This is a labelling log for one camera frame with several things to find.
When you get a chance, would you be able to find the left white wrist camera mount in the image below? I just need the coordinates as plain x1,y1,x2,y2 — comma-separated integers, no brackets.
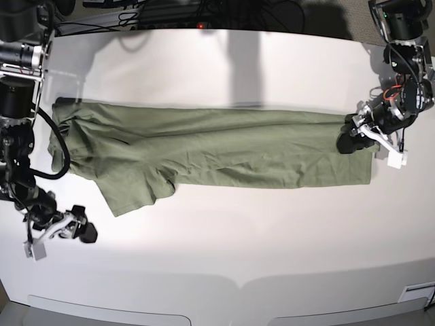
376,127,408,169

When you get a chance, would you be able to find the black power strip red light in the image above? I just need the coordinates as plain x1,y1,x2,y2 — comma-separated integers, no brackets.
118,19,212,30

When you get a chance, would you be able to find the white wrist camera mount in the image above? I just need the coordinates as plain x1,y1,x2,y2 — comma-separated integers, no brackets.
376,127,408,169
23,217,69,261

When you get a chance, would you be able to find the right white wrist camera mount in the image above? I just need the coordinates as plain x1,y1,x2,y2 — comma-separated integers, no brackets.
23,217,69,261

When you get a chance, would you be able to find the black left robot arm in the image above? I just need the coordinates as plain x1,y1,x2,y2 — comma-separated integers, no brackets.
336,1,434,154

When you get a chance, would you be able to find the green T-shirt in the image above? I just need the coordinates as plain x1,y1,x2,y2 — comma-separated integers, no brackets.
48,99,379,217

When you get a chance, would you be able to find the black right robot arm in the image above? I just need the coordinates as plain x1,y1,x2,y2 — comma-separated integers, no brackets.
1,1,98,246

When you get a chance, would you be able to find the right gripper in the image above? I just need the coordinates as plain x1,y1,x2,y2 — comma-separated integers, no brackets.
59,205,98,244

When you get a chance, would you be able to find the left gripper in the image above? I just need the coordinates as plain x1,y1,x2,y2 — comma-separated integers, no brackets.
336,105,381,154

